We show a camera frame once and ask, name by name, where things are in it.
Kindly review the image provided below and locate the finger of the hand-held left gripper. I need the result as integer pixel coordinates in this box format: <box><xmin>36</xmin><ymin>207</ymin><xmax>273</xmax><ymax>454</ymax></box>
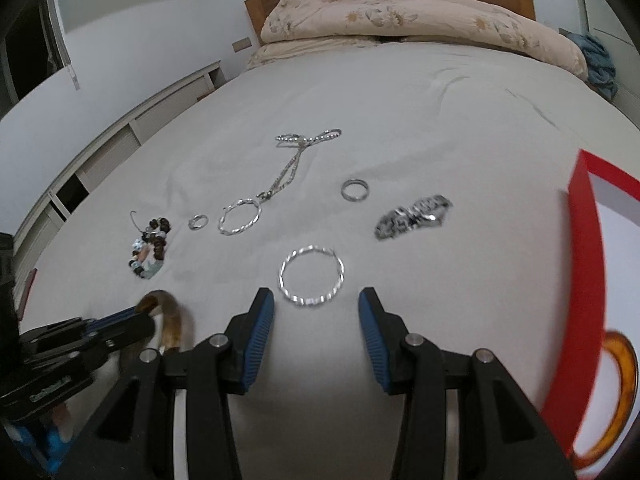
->
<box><xmin>80</xmin><ymin>306</ymin><xmax>153</xmax><ymax>336</ymax></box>
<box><xmin>95</xmin><ymin>313</ymin><xmax>157</xmax><ymax>358</ymax></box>

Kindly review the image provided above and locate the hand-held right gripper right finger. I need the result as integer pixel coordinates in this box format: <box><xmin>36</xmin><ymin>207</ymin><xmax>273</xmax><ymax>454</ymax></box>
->
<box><xmin>357</xmin><ymin>286</ymin><xmax>581</xmax><ymax>480</ymax></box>

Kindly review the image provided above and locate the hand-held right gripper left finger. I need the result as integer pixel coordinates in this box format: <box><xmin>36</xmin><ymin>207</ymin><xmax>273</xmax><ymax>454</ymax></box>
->
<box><xmin>55</xmin><ymin>287</ymin><xmax>276</xmax><ymax>480</ymax></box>

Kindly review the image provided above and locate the tortoiseshell brown bangle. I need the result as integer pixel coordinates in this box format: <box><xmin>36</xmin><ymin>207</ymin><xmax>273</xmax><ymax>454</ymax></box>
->
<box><xmin>120</xmin><ymin>289</ymin><xmax>193</xmax><ymax>376</ymax></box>

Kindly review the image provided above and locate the large twisted silver hoop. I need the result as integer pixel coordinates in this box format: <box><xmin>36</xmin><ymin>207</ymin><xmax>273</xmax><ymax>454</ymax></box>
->
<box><xmin>278</xmin><ymin>245</ymin><xmax>346</xmax><ymax>307</ymax></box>

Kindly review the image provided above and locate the brown beaded bracelet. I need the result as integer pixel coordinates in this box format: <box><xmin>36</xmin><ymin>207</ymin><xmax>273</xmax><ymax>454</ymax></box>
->
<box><xmin>127</xmin><ymin>210</ymin><xmax>173</xmax><ymax>281</ymax></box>

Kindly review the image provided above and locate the small twisted silver hoop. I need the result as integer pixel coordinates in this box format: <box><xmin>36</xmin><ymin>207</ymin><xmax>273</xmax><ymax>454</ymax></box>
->
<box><xmin>218</xmin><ymin>198</ymin><xmax>262</xmax><ymax>236</ymax></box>

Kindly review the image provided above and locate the silver metal watch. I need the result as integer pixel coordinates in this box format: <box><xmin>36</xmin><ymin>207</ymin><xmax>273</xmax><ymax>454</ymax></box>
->
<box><xmin>374</xmin><ymin>194</ymin><xmax>453</xmax><ymax>241</ymax></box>

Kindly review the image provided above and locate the red jewelry box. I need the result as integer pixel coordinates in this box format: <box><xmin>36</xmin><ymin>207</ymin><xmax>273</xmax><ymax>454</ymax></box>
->
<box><xmin>542</xmin><ymin>149</ymin><xmax>640</xmax><ymax>461</ymax></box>

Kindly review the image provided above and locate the person's left hand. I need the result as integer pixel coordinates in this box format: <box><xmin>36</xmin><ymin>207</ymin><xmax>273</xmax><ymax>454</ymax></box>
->
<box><xmin>0</xmin><ymin>400</ymin><xmax>77</xmax><ymax>468</ymax></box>

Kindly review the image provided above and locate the low white cabinet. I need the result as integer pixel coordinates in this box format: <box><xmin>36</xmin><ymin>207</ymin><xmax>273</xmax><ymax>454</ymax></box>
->
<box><xmin>12</xmin><ymin>60</ymin><xmax>223</xmax><ymax>281</ymax></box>

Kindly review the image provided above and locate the bed with grey sheet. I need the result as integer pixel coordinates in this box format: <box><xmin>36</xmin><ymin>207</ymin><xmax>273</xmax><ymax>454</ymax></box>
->
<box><xmin>12</xmin><ymin>40</ymin><xmax>640</xmax><ymax>480</ymax></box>

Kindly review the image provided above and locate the orange amber bangle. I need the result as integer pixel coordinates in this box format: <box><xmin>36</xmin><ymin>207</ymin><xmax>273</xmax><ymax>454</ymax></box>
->
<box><xmin>570</xmin><ymin>329</ymin><xmax>640</xmax><ymax>471</ymax></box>

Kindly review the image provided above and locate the beige pillow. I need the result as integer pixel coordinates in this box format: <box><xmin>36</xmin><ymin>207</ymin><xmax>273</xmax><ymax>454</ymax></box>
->
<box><xmin>245</xmin><ymin>42</ymin><xmax>381</xmax><ymax>68</ymax></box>

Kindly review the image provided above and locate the dark window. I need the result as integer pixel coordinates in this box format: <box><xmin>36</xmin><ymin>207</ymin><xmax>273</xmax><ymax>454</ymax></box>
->
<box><xmin>0</xmin><ymin>0</ymin><xmax>71</xmax><ymax>121</ymax></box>

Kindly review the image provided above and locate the beige floral quilt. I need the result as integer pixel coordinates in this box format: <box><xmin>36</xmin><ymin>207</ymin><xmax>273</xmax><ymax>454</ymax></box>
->
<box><xmin>260</xmin><ymin>0</ymin><xmax>590</xmax><ymax>81</ymax></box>

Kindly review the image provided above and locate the blue cloth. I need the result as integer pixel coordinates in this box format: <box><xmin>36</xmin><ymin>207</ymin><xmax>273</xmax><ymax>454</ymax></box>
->
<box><xmin>565</xmin><ymin>31</ymin><xmax>618</xmax><ymax>101</ymax></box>

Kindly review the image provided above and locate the white wardrobe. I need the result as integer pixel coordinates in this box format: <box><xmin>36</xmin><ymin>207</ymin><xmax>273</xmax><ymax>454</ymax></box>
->
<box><xmin>575</xmin><ymin>0</ymin><xmax>640</xmax><ymax>111</ymax></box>

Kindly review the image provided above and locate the silver band ring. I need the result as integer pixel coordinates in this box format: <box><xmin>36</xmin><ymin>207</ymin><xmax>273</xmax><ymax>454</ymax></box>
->
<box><xmin>341</xmin><ymin>178</ymin><xmax>370</xmax><ymax>203</ymax></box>

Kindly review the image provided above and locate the silver beaded necklace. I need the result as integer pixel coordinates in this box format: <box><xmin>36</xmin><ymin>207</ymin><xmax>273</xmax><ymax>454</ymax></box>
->
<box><xmin>257</xmin><ymin>128</ymin><xmax>343</xmax><ymax>203</ymax></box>

